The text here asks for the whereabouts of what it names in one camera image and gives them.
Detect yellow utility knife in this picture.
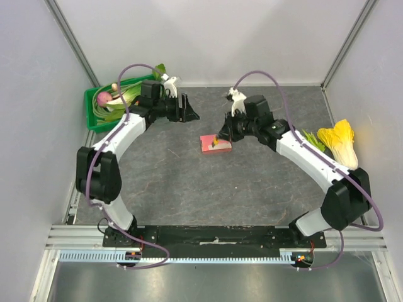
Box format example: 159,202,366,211
212,135,220,148

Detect purple turnip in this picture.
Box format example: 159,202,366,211
96,91,113,107

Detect bok choy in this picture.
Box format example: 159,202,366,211
106,81,142,111

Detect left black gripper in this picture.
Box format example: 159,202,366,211
154,94,200,124

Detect yellow napa cabbage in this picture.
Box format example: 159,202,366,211
317,119,358,170

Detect pink express box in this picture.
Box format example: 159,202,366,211
200,134,232,154

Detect green leafy vegetable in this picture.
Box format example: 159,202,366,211
103,64,166,122

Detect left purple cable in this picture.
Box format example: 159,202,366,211
84,63,171,271

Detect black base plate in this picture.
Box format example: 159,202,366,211
102,225,326,259

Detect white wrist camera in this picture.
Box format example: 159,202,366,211
161,73,181,98
227,87,247,117

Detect grey cable duct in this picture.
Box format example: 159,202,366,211
58,249,300,262

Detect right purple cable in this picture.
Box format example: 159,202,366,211
232,70,385,271

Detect green plastic crate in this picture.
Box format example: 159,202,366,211
84,75,153,133

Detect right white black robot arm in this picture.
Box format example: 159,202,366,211
217,92,372,248

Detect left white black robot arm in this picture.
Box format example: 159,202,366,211
76,75,200,247

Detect green celery stalk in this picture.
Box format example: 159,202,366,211
302,129,327,153

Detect aluminium rail frame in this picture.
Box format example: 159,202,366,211
45,225,387,252

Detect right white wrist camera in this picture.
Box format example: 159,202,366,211
227,87,247,117

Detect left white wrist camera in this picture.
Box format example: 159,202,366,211
161,73,181,98

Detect green long beans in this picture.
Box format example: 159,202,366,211
91,82,142,120

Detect purple cable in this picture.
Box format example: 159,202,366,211
232,70,385,271
84,63,171,271

